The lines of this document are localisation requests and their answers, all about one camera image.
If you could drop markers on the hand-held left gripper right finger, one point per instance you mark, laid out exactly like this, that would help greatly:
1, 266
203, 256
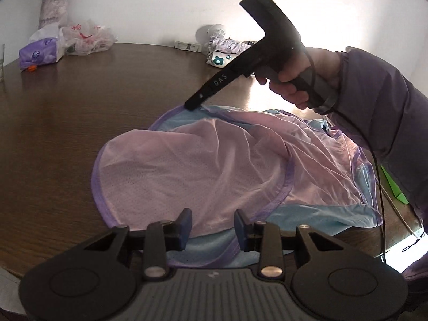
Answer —
240, 229

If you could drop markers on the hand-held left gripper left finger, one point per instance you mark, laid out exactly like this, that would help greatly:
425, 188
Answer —
185, 229

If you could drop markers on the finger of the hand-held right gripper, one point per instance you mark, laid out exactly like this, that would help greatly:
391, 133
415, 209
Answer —
195, 102

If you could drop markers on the pink blue mesh garment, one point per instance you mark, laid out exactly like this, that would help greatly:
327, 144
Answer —
200, 160

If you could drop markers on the person's right forearm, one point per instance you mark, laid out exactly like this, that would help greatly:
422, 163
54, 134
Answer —
378, 107

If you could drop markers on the person's right hand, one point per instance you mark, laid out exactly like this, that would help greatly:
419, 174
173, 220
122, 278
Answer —
322, 63

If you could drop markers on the white floral folded cloth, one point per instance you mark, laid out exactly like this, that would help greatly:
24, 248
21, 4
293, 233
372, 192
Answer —
219, 60

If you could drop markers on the purple patterned folded cloth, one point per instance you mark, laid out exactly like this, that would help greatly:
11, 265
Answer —
227, 45

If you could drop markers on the white power strip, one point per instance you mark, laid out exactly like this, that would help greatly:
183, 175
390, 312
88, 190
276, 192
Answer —
187, 45

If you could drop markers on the white round device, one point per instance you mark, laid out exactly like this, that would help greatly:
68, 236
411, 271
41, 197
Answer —
212, 33

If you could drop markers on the clear printed plastic bag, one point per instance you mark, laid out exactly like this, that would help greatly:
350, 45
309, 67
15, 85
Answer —
87, 38

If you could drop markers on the green paper piece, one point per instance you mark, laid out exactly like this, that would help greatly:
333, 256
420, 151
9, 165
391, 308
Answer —
393, 187

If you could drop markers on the purple tissue pack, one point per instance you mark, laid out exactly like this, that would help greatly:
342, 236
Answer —
38, 52

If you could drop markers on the patterned flower vase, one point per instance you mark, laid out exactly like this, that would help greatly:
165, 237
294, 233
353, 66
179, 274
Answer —
52, 11

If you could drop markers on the person's purple jacket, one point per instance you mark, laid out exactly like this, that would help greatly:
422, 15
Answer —
416, 271

